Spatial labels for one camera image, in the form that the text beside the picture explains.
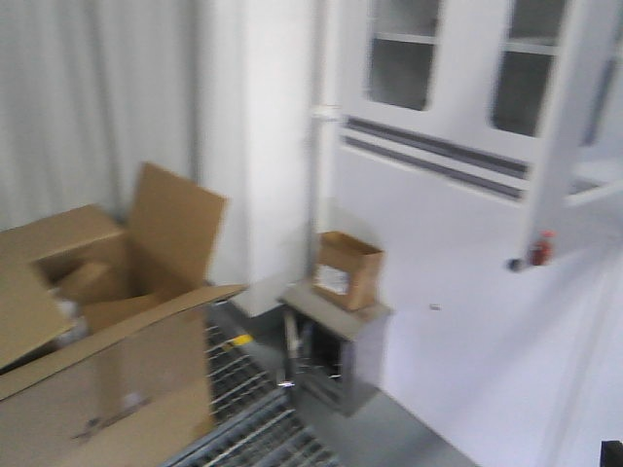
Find steel pedal bin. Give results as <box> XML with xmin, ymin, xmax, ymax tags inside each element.
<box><xmin>279</xmin><ymin>280</ymin><xmax>392</xmax><ymax>416</ymax></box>

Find grey curtain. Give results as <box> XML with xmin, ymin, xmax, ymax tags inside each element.
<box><xmin>1</xmin><ymin>1</ymin><xmax>201</xmax><ymax>229</ymax></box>

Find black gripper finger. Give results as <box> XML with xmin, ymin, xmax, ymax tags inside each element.
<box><xmin>601</xmin><ymin>440</ymin><xmax>623</xmax><ymax>467</ymax></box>

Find large open cardboard box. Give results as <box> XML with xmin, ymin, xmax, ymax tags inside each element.
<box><xmin>1</xmin><ymin>162</ymin><xmax>241</xmax><ymax>466</ymax></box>

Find white glass-door cabinet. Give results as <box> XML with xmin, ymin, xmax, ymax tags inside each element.
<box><xmin>341</xmin><ymin>1</ymin><xmax>622</xmax><ymax>270</ymax></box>

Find stack of metal grates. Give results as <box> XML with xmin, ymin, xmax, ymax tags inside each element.
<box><xmin>163</xmin><ymin>318</ymin><xmax>341</xmax><ymax>466</ymax></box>

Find small cardboard box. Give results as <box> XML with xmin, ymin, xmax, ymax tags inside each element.
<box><xmin>311</xmin><ymin>231</ymin><xmax>385</xmax><ymax>311</ymax></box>

